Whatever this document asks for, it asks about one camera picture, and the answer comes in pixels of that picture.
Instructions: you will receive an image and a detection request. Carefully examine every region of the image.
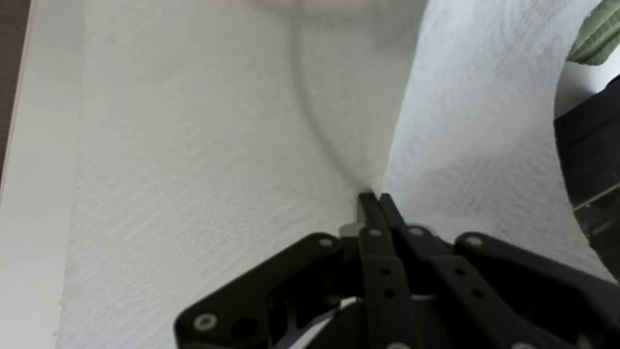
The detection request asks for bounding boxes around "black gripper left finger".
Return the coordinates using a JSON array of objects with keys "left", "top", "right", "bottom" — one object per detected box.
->
[{"left": 175, "top": 191, "right": 419, "bottom": 349}]

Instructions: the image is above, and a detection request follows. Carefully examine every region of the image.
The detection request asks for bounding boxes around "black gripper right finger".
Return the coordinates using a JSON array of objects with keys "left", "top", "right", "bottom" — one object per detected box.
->
[{"left": 378, "top": 193, "right": 620, "bottom": 349}]

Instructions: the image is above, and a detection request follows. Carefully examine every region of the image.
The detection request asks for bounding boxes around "white paper towel sheet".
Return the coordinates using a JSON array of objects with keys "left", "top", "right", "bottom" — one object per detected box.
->
[{"left": 57, "top": 0, "right": 619, "bottom": 349}]

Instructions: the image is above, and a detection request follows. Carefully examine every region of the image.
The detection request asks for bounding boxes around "black microwave oven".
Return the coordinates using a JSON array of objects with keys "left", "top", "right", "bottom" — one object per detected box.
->
[{"left": 553, "top": 74, "right": 620, "bottom": 282}]

